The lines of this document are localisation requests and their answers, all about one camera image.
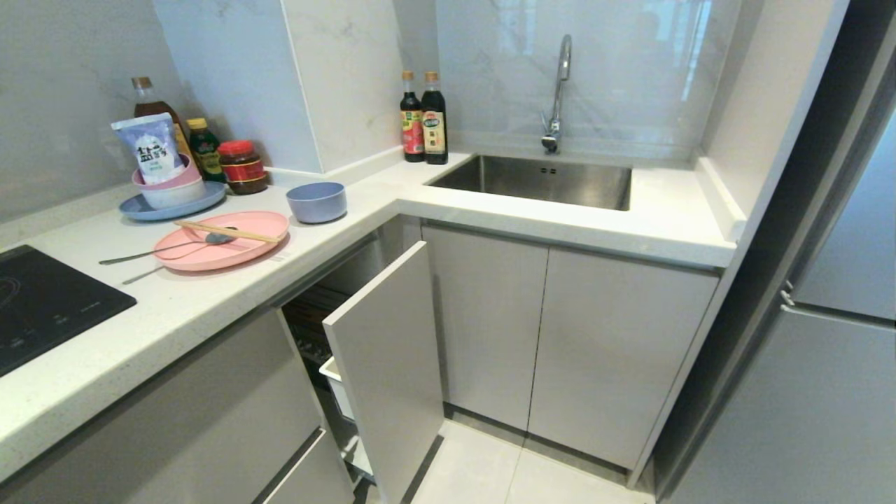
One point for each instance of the grey refrigerator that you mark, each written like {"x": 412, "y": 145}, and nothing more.
{"x": 819, "y": 350}

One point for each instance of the wooden chopstick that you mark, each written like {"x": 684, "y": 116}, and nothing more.
{"x": 238, "y": 229}
{"x": 210, "y": 229}

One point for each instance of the dark sauce bottle red label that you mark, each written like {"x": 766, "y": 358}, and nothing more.
{"x": 412, "y": 127}

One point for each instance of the grey cabinet door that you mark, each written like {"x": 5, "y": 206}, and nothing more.
{"x": 490, "y": 322}
{"x": 616, "y": 357}

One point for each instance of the white drip tray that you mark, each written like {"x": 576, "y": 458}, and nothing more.
{"x": 339, "y": 388}

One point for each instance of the dark sauce bottle yellow label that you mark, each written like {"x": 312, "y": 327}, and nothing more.
{"x": 434, "y": 127}

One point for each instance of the grey drawer front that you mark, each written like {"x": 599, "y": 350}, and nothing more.
{"x": 182, "y": 420}
{"x": 311, "y": 472}

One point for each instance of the pink bowl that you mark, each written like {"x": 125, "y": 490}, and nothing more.
{"x": 187, "y": 175}

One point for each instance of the pull-out dish rack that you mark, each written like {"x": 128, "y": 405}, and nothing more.
{"x": 315, "y": 322}

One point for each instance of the pale blue bowl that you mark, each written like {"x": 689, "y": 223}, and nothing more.
{"x": 178, "y": 194}

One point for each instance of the open cabinet door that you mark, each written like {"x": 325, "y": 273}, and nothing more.
{"x": 392, "y": 371}

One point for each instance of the green bottle yellow cap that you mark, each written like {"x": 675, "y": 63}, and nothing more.
{"x": 205, "y": 152}

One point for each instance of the chrome faucet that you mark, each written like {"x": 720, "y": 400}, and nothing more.
{"x": 558, "y": 98}

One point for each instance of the stainless steel sink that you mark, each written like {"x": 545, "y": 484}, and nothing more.
{"x": 535, "y": 180}

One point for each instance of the metal spoon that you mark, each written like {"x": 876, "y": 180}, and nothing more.
{"x": 150, "y": 253}

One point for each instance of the white salt bag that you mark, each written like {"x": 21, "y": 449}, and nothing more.
{"x": 154, "y": 148}

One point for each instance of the red lidded sauce jar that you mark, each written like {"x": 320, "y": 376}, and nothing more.
{"x": 242, "y": 166}

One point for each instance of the pink oval plate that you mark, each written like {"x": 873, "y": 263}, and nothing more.
{"x": 231, "y": 248}

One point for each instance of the brown oil bottle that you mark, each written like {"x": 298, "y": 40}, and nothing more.
{"x": 150, "y": 105}

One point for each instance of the blue plate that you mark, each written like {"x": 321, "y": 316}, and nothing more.
{"x": 150, "y": 210}

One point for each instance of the black induction cooktop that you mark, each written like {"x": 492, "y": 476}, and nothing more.
{"x": 42, "y": 304}

